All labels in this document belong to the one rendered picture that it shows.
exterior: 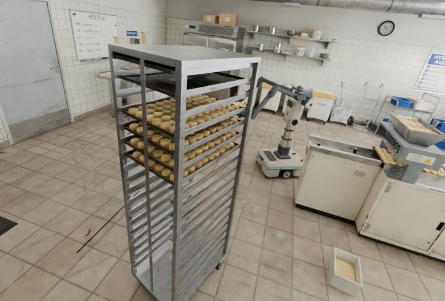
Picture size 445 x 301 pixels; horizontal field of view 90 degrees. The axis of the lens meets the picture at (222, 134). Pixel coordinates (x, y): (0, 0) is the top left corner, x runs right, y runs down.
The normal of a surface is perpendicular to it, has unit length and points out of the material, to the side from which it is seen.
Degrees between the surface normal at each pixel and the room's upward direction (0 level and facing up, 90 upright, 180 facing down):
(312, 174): 90
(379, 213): 90
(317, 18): 90
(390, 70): 90
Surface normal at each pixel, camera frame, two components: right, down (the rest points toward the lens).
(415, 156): -0.33, 0.37
